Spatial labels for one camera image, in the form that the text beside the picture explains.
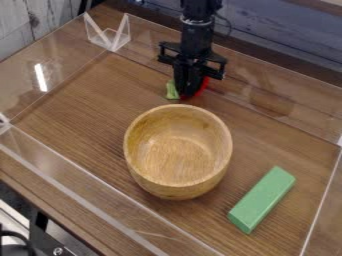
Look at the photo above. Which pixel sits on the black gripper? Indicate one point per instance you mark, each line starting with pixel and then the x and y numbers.
pixel 191 55

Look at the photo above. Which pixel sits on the red plush tomato green stem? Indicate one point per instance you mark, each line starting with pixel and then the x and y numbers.
pixel 172 95

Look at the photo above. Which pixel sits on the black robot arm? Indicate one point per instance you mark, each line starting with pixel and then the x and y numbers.
pixel 199 10

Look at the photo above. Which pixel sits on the wooden bowl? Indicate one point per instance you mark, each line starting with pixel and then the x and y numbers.
pixel 177 149

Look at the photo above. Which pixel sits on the green rectangular block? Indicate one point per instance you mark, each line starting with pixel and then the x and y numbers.
pixel 260 199

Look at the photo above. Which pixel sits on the clear acrylic corner bracket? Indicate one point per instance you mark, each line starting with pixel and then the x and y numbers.
pixel 108 38

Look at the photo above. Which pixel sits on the clear acrylic tray wall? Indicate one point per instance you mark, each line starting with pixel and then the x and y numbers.
pixel 69 95

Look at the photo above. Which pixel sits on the black metal table frame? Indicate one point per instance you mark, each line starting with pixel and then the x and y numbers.
pixel 50 239

